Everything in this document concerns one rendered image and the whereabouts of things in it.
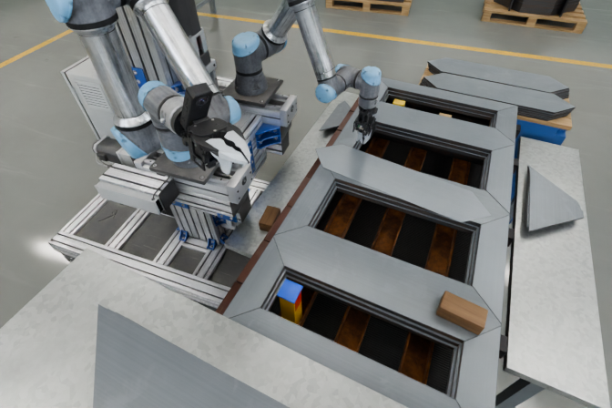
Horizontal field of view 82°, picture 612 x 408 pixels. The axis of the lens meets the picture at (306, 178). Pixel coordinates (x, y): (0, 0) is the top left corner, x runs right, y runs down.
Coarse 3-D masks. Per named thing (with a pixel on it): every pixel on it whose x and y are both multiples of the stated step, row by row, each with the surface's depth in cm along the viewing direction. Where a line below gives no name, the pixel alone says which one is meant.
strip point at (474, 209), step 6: (474, 198) 134; (468, 204) 132; (474, 204) 132; (480, 204) 132; (468, 210) 129; (474, 210) 129; (480, 210) 129; (486, 210) 129; (468, 216) 128; (474, 216) 128; (480, 216) 128; (486, 216) 128
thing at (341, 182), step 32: (384, 96) 189; (416, 96) 188; (384, 128) 169; (352, 192) 141; (384, 192) 137; (480, 192) 136; (448, 224) 130; (480, 224) 125; (320, 288) 112; (384, 320) 106; (448, 384) 92
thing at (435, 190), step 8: (432, 184) 139; (440, 184) 139; (448, 184) 139; (424, 192) 136; (432, 192) 136; (440, 192) 136; (424, 200) 133; (432, 200) 133; (440, 200) 133; (424, 208) 131; (432, 208) 131
